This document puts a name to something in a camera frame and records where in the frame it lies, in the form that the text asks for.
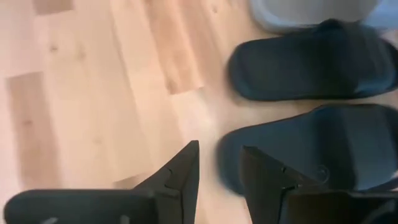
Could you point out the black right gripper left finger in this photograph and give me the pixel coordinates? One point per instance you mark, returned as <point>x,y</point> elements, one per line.
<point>93,208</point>

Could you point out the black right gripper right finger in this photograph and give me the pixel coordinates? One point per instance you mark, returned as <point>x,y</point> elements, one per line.
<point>295,205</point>

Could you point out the black rubber slide sandal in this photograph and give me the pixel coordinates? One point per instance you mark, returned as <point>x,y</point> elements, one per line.
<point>295,68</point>
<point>326,133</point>

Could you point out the grey rubber slide sandal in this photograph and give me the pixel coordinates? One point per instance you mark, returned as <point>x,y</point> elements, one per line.
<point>311,12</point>

